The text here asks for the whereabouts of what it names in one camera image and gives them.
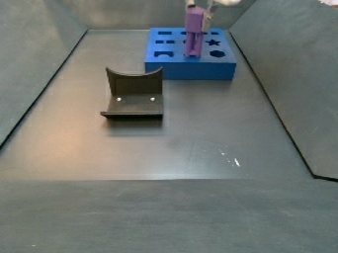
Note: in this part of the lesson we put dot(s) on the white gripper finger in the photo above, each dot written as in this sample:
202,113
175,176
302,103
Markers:
207,16
188,3

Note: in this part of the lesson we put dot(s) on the dark curved holder bracket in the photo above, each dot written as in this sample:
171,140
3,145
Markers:
136,94

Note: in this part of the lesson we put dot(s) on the blue shape sorter block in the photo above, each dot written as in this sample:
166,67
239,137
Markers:
214,65

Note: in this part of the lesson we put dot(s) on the purple three prong peg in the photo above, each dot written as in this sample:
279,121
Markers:
192,28

